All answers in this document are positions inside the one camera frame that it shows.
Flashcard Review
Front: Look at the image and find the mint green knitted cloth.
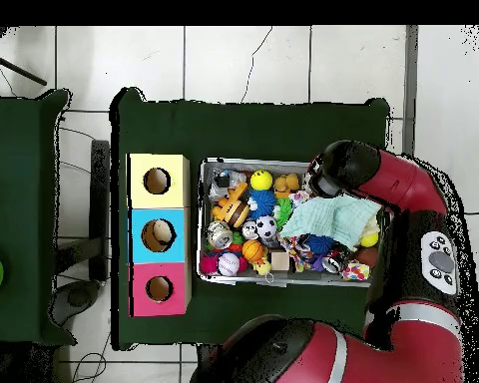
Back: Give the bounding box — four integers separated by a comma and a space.
278, 193, 383, 251

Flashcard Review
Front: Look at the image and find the wooden box with three holes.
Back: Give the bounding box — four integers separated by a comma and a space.
127, 153, 193, 318

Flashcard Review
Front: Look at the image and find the yellow smiley ball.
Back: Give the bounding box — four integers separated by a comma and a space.
249, 170, 273, 192

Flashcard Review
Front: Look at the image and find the blue fuzzy puffer ball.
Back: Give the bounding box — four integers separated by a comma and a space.
246, 188, 277, 221

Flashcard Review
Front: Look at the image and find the black and white soccer ball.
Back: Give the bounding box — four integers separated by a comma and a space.
255, 215, 277, 239

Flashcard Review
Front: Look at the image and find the cream knitted cloth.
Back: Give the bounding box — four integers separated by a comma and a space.
358, 214, 381, 239

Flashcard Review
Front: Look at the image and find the small wooden cube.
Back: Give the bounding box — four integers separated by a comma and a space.
269, 250, 290, 271

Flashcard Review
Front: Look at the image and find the small orange basketball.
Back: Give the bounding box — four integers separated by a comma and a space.
241, 238, 265, 263

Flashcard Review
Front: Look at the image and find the yellow duck plush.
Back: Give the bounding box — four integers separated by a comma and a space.
252, 256, 275, 284

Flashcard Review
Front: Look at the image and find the white baseball with red stitching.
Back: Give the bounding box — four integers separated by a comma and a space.
217, 252, 241, 277

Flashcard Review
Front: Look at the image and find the dark green side table cloth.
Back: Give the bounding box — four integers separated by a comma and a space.
0, 88, 78, 346

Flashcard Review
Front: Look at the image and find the black tripod leg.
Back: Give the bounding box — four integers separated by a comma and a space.
0, 49, 48, 87

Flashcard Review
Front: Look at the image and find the wire mesh bin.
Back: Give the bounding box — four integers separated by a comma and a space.
197, 156, 384, 288

